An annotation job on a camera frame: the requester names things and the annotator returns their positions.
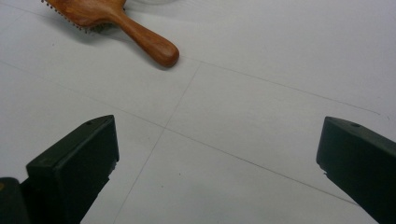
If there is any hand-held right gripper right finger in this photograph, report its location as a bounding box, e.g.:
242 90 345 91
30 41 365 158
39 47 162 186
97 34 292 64
316 116 396 224

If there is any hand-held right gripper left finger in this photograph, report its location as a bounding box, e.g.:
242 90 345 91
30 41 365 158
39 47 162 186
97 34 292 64
20 114 120 224

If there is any wooden paddle hairbrush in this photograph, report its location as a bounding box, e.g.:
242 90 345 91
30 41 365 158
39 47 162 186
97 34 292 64
40 0 180 69

